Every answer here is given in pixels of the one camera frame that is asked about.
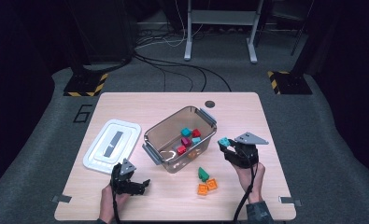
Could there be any grey tape piece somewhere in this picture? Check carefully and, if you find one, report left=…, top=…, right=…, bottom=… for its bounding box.
left=50, top=194, right=73, bottom=203
left=278, top=195, right=303, bottom=207

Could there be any person's left hand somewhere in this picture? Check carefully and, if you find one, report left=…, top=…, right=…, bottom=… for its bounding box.
left=98, top=185, right=131, bottom=223

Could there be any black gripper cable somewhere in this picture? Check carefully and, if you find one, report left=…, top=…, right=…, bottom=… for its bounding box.
left=110, top=183, right=121, bottom=224
left=233, top=162, right=260, bottom=224

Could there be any green toy building block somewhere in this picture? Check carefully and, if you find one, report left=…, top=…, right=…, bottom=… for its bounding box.
left=198, top=166, right=210, bottom=183

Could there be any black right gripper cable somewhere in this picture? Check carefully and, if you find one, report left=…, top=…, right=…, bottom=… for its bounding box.
left=233, top=162, right=260, bottom=224

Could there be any black equipment case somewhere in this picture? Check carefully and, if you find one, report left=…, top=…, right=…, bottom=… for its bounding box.
left=78, top=0, right=135, bottom=64

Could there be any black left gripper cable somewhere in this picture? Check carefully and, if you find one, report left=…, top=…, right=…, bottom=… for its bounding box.
left=110, top=183, right=121, bottom=224

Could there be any white floor cable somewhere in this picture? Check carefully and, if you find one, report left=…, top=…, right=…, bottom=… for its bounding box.
left=135, top=0, right=205, bottom=49

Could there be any black stand base striped edge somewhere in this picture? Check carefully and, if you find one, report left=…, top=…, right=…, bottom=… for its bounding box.
left=63, top=72, right=109, bottom=97
left=267, top=70, right=313, bottom=95

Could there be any white box lid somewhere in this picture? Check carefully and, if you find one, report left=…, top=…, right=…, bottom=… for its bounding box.
left=82, top=119, right=142, bottom=175

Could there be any black floor cable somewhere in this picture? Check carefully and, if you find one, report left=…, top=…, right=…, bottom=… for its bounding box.
left=135, top=57, right=208, bottom=92
left=134, top=52, right=232, bottom=92

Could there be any white metal desk frame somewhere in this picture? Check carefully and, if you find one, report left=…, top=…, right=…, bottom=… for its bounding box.
left=183, top=0, right=265, bottom=64

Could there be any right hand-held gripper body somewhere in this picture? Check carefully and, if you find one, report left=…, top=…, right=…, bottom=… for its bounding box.
left=234, top=132, right=270, bottom=169

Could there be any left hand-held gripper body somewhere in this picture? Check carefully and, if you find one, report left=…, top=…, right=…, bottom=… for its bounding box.
left=110, top=158, right=137, bottom=196

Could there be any clear brown storage box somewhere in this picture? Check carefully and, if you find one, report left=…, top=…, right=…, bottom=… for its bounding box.
left=142, top=105, right=218, bottom=175

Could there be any person's right hand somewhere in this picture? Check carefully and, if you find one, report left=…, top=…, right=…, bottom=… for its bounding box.
left=234, top=161, right=266, bottom=203

